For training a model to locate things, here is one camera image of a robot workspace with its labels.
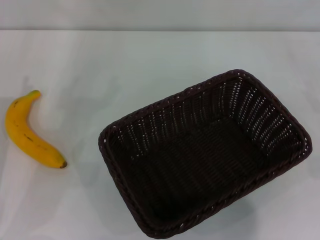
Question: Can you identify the black woven plastic basket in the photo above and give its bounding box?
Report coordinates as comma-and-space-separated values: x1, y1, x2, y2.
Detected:
98, 68, 313, 238

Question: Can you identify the yellow banana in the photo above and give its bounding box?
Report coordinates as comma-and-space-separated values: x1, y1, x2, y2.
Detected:
4, 89, 69, 170

